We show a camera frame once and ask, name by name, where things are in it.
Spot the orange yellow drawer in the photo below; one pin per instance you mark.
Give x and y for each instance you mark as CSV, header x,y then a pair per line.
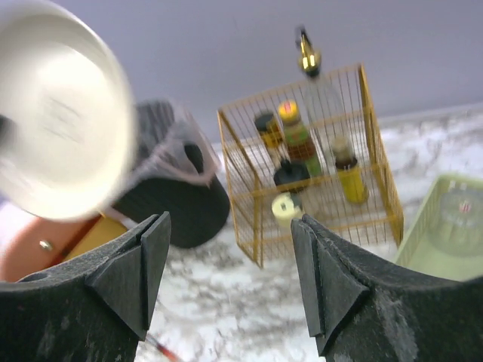
x,y
93,234

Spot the amber spice jar grey lid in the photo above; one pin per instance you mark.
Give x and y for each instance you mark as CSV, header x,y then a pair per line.
x,y
268,129

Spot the black trash bin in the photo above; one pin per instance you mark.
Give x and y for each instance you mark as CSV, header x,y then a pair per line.
x,y
198,213

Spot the pale green perforated basket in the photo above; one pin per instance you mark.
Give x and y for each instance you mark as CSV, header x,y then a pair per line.
x,y
417,253

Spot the cream cylindrical drawer box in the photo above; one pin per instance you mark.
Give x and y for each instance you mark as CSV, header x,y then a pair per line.
x,y
41,244

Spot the cream round plate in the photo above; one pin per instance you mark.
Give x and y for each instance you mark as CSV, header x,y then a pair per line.
x,y
68,128

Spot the clear oil bottle gold cap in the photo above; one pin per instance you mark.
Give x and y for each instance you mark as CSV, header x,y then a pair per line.
x,y
313,83

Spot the clear drinking glass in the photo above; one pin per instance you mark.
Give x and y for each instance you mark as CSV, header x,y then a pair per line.
x,y
456,228

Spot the pink plastic bin liner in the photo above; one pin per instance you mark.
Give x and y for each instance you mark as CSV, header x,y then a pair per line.
x,y
164,130

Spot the gold wire rack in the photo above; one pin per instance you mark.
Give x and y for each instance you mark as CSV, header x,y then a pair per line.
x,y
321,141

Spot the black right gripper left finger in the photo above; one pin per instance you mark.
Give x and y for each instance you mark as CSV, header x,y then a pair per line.
x,y
95,307

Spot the black lid glass jar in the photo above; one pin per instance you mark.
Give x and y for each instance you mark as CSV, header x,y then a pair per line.
x,y
293,175

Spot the cream cylindrical shaker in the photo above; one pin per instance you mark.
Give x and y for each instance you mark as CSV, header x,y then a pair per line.
x,y
286,207

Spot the green sauce bottle yellow cap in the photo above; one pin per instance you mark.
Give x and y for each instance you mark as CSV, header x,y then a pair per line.
x,y
298,140

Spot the small yellow label bottle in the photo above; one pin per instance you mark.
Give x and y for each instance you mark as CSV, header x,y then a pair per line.
x,y
348,171

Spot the red pen tube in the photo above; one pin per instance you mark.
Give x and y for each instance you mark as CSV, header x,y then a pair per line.
x,y
171,356

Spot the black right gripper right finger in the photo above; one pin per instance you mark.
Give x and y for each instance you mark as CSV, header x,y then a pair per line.
x,y
361,307

